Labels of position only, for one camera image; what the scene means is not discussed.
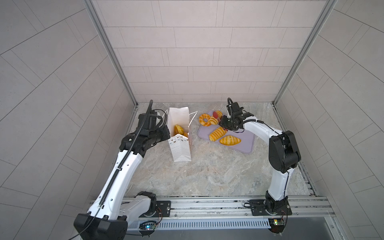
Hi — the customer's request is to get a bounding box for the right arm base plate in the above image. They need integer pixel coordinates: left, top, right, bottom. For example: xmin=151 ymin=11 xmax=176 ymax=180
xmin=244 ymin=198 xmax=292 ymax=216

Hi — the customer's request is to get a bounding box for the white cartoon paper bag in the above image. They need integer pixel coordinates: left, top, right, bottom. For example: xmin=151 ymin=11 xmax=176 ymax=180
xmin=167 ymin=107 xmax=197 ymax=162

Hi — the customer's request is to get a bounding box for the fake croissant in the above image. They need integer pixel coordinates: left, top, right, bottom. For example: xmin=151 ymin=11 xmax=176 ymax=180
xmin=219 ymin=135 xmax=242 ymax=146

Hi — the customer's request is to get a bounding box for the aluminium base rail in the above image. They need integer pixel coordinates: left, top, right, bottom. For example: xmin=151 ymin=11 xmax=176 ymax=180
xmin=80 ymin=194 xmax=335 ymax=223

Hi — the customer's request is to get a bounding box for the ring shaped fake bread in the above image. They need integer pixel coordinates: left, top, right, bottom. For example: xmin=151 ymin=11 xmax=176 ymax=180
xmin=199 ymin=114 xmax=211 ymax=127

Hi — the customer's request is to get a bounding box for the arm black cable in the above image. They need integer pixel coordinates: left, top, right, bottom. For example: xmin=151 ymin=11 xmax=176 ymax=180
xmin=68 ymin=99 xmax=169 ymax=240
xmin=226 ymin=97 xmax=293 ymax=199

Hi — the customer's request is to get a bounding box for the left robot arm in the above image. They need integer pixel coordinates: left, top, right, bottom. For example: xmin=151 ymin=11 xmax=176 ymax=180
xmin=74 ymin=125 xmax=170 ymax=240

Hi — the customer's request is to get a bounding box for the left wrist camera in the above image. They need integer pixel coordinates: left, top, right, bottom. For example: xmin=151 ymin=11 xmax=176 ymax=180
xmin=138 ymin=110 xmax=164 ymax=130

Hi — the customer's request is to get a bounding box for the circuit board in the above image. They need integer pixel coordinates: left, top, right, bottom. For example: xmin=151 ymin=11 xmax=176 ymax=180
xmin=139 ymin=221 xmax=158 ymax=231
xmin=268 ymin=219 xmax=286 ymax=234

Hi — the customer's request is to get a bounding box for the right circuit board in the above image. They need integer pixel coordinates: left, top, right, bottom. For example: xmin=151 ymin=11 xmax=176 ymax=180
xmin=268 ymin=219 xmax=286 ymax=234

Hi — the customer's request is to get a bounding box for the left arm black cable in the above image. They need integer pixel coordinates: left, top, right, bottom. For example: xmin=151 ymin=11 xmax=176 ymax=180
xmin=68 ymin=99 xmax=169 ymax=240

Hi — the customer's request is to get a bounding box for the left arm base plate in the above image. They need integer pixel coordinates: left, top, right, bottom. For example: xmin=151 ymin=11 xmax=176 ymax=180
xmin=140 ymin=201 xmax=171 ymax=218

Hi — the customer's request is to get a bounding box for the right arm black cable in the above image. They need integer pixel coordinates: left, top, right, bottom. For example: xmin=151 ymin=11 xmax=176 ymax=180
xmin=226 ymin=97 xmax=293 ymax=199

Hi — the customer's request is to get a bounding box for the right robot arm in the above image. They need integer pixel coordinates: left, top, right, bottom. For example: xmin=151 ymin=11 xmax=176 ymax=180
xmin=219 ymin=106 xmax=301 ymax=216

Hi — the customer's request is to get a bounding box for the left circuit board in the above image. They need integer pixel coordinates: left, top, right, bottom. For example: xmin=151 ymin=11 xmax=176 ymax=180
xmin=139 ymin=221 xmax=158 ymax=231

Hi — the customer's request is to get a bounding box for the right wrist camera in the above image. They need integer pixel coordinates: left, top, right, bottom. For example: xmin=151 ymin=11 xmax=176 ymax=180
xmin=227 ymin=102 xmax=244 ymax=119

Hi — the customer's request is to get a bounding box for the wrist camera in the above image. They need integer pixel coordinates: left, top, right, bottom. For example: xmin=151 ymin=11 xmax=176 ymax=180
xmin=227 ymin=102 xmax=244 ymax=119
xmin=138 ymin=110 xmax=164 ymax=130

